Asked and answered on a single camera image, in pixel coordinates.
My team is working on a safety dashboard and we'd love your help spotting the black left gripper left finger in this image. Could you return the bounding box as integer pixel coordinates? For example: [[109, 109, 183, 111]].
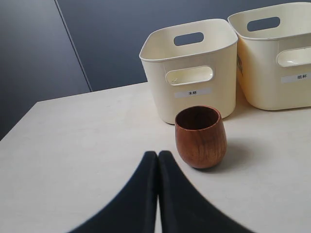
[[71, 151, 157, 233]]

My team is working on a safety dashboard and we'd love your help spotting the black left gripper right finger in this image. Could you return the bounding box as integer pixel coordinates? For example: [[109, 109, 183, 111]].
[[158, 150, 243, 233]]

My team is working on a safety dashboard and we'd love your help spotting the brown wooden cup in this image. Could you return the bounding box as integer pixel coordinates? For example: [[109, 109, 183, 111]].
[[175, 105, 227, 169]]

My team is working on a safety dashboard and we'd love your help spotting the cream bin left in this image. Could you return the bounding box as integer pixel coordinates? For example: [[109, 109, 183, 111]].
[[139, 18, 238, 124]]

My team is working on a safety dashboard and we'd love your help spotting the cream bin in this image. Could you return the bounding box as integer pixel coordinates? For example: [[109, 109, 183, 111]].
[[227, 2, 311, 110], [139, 18, 238, 124]]

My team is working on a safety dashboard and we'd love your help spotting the cream bin middle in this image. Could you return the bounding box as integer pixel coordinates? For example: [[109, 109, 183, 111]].
[[227, 2, 311, 110]]

